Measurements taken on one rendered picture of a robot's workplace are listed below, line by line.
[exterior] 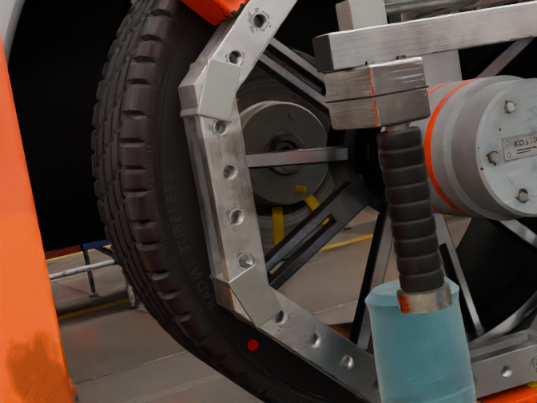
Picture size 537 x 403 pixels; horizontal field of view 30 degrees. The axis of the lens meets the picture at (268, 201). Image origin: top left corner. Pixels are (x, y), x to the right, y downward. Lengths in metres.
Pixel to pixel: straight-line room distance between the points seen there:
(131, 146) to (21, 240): 0.28
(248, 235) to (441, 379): 0.23
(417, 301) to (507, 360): 0.34
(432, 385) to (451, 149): 0.22
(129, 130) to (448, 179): 0.33
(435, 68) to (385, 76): 0.29
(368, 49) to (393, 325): 0.26
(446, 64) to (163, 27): 0.30
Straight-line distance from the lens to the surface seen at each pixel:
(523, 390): 1.17
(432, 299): 0.81
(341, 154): 1.13
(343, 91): 0.83
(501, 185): 0.93
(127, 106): 1.05
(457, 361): 0.95
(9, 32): 1.32
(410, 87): 0.80
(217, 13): 1.01
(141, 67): 1.05
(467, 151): 0.93
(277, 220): 1.50
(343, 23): 0.83
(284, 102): 1.47
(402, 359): 0.94
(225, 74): 0.97
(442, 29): 0.85
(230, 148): 0.97
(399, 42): 0.83
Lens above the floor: 0.94
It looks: 6 degrees down
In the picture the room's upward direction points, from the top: 10 degrees counter-clockwise
